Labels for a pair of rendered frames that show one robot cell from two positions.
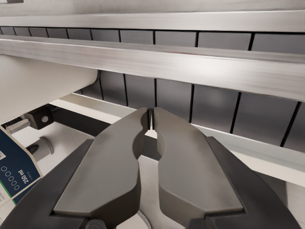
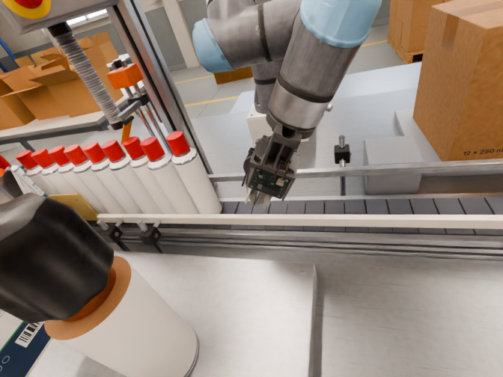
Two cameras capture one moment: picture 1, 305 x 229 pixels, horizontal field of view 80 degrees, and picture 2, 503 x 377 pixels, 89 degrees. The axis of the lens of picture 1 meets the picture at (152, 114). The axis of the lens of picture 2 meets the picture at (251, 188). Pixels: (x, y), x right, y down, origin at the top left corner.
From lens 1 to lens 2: 0.49 m
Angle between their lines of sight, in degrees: 75
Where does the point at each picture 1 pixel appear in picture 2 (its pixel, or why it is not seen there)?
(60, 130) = (145, 259)
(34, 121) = (153, 230)
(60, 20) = not seen: hidden behind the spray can
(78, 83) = (215, 206)
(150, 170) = (229, 267)
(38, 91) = (210, 189)
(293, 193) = (323, 290)
